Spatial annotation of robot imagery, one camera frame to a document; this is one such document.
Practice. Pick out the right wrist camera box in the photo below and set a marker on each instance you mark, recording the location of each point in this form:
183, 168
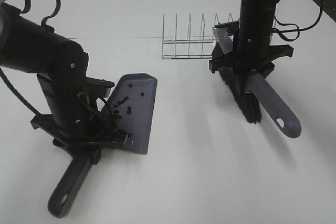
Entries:
224, 32

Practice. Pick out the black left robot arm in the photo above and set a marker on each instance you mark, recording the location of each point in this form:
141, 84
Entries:
60, 65

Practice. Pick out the purple plastic dustpan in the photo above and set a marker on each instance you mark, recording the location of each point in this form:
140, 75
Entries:
67, 189

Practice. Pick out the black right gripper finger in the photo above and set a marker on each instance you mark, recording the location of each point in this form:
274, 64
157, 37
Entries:
266, 70
239, 79

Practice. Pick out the purple hand brush black bristles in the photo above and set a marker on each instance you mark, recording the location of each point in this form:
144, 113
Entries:
259, 93

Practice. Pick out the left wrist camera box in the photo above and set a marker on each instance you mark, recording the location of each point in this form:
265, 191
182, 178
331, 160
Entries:
99, 87

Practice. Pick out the metal wire dish rack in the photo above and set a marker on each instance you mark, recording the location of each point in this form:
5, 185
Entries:
177, 46

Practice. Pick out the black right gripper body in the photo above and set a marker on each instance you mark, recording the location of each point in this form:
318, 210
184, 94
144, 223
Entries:
251, 44

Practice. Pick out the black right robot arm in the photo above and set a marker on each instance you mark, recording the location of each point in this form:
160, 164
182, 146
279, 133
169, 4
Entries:
244, 46

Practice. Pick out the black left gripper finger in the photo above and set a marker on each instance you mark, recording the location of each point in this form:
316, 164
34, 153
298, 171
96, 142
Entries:
94, 156
71, 150

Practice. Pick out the pile of coffee beans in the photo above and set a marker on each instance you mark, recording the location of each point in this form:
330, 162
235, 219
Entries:
127, 99

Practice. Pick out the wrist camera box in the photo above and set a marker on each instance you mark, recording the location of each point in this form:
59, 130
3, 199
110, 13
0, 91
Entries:
224, 32
99, 87

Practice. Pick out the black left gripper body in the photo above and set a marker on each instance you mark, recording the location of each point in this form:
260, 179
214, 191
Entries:
76, 121

